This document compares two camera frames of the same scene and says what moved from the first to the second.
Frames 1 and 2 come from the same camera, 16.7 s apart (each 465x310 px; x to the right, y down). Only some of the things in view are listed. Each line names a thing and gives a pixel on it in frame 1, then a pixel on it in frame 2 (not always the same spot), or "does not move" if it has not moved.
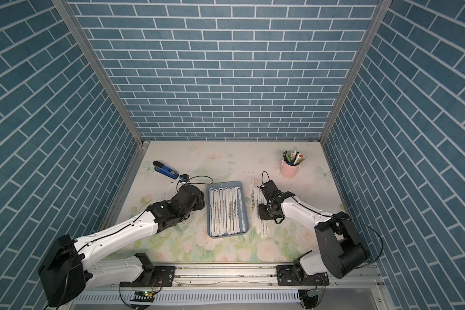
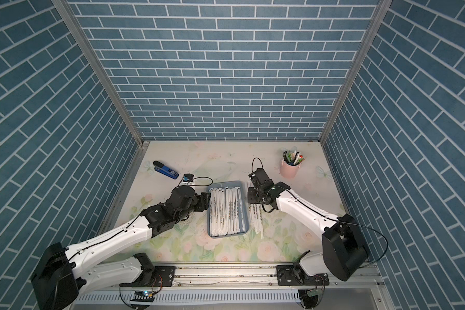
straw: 232,211 does not move
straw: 228,211 does not move
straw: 212,212 does not move
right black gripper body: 265,212 to 254,196
